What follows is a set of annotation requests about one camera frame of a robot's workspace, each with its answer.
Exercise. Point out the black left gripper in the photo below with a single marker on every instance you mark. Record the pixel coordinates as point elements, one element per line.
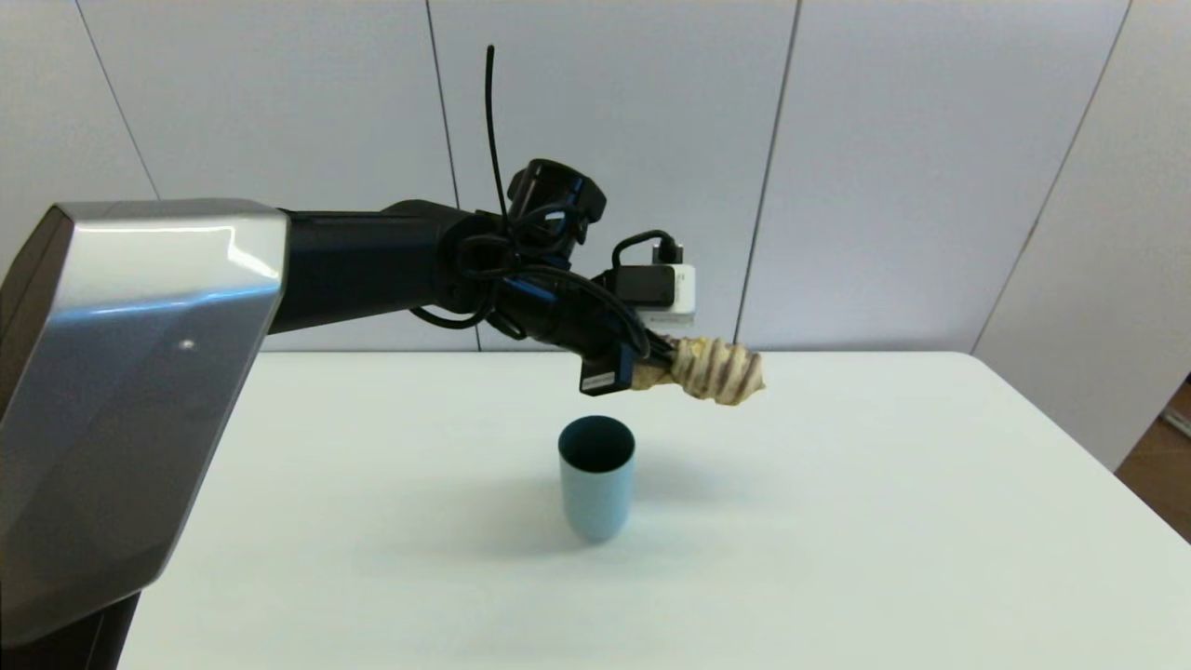
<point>605,354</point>

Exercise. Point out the long striped brown bread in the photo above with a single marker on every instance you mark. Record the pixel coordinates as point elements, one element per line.
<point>716,370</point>

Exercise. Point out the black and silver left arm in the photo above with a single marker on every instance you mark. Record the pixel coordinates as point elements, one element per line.
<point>140,372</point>

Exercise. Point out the light blue plastic cup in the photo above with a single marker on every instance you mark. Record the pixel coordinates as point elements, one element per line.
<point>596,502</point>

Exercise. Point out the grey object on floor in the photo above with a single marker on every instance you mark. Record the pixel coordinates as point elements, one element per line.
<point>1178,423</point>

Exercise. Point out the black and white wrist camera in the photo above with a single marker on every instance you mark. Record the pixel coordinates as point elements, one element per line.
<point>656,287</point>

